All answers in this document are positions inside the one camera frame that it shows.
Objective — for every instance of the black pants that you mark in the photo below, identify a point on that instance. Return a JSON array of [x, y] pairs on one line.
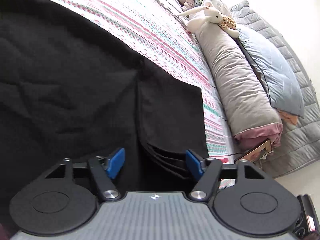
[[30, 65]]

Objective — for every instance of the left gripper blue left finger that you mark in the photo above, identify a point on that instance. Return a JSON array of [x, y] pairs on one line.
[[104, 169]]

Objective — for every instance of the grey checked bed sheet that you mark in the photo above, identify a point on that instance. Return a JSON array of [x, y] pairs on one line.
[[187, 63]]

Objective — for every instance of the smartphone with reflective screen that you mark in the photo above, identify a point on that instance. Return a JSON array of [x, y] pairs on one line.
[[256, 153]]

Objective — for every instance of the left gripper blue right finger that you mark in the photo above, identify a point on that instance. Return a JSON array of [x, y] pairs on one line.
[[206, 173]]

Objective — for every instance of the light blue pillow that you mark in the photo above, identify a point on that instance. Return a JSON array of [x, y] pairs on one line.
[[276, 75]]

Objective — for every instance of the white plush bunny toy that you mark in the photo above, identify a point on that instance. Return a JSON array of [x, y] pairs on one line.
[[211, 15]]

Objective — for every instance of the grey quilted headboard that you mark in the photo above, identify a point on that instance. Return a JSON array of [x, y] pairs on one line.
[[299, 145]]

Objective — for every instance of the patterned red green bed blanket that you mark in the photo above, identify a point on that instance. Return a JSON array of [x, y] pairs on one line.
[[134, 72]]

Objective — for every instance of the orange pillow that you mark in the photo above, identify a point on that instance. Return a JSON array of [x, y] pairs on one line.
[[288, 117]]

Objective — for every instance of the long grey rolled quilt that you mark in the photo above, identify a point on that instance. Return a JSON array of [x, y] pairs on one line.
[[249, 113]]

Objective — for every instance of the pink plush toy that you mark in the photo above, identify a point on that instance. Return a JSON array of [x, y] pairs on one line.
[[189, 4]]

